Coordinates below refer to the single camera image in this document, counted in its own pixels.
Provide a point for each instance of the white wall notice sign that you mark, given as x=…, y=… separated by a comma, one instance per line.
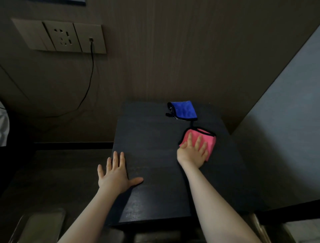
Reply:
x=62, y=2

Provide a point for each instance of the blue cloth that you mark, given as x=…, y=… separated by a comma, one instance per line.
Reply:
x=183, y=110

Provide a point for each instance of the person's right hand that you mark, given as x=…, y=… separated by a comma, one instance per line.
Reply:
x=191, y=155

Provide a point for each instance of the black table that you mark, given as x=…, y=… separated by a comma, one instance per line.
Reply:
x=150, y=140

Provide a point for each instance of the pink cloth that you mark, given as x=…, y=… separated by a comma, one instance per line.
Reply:
x=208, y=141

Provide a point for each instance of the clear plastic tray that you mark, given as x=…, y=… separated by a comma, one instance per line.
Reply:
x=37, y=227

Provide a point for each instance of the beige wall port plate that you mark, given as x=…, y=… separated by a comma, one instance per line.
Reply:
x=98, y=37

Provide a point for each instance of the gold metal frame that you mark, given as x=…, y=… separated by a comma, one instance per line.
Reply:
x=258, y=227

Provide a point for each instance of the person's left forearm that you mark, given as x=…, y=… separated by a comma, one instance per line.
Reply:
x=87, y=220

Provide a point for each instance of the person's left hand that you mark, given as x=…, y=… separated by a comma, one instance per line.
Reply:
x=115, y=177

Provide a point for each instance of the black skirting board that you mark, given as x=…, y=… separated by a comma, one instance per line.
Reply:
x=292, y=212

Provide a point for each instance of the beige blank wall plate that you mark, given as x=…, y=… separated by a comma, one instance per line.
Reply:
x=31, y=35

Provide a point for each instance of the white bedding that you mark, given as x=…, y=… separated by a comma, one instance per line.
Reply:
x=3, y=125

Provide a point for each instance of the person's right forearm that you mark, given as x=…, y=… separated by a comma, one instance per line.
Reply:
x=217, y=210

